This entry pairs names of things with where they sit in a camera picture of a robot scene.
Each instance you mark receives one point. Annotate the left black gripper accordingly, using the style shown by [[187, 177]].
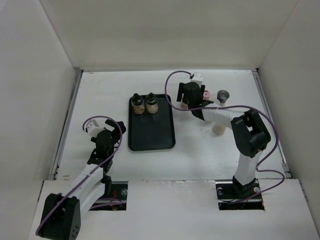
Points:
[[116, 126]]

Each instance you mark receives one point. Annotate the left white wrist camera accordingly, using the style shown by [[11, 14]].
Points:
[[92, 128]]

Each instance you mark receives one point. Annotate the dark-cap beige spice bottle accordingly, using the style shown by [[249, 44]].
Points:
[[222, 97]]

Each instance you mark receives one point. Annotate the pink-cap pepper shaker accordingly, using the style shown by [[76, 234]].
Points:
[[206, 95]]

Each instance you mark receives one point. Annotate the black-cap brown spice bottle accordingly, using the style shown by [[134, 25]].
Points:
[[137, 103]]

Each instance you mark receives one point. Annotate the black rectangular plastic tray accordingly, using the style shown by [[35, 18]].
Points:
[[151, 132]]

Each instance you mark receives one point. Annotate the black-cap pale spice bottle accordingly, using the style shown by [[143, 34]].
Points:
[[151, 103]]

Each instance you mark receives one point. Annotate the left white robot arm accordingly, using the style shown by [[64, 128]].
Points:
[[63, 212]]

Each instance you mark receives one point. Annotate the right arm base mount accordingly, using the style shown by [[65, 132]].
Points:
[[229, 199]]

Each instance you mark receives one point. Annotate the yellow-cap cream bottle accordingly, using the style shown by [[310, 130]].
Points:
[[219, 129]]

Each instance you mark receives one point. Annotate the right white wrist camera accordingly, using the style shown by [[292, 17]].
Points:
[[197, 78]]

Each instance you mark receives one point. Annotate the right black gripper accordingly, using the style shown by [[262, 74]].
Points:
[[181, 90]]

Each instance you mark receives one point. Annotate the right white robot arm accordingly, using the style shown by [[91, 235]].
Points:
[[250, 133]]

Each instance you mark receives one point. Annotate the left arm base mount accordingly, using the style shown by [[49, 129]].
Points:
[[114, 198]]

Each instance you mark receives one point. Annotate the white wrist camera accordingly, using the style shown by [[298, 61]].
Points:
[[92, 128], [197, 78]]

